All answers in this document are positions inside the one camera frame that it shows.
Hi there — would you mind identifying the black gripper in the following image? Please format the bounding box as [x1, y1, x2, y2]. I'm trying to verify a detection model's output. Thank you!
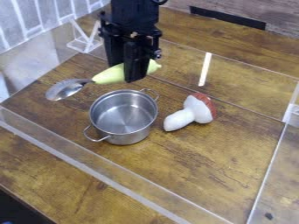
[98, 0, 165, 82]

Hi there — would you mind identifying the green handled metal spoon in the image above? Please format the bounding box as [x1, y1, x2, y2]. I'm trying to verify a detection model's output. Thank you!
[45, 59, 165, 102]

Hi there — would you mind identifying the clear acrylic triangle stand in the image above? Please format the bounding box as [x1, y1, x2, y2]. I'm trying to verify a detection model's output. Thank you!
[67, 20, 103, 53]

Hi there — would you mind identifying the small steel pot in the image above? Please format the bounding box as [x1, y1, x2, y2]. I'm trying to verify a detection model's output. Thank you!
[83, 88, 159, 145]

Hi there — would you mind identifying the toy mushroom red cap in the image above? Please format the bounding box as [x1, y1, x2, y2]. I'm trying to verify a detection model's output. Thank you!
[163, 93, 217, 131]

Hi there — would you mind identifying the black wall strip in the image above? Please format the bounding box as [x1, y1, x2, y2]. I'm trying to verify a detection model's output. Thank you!
[190, 6, 268, 30]

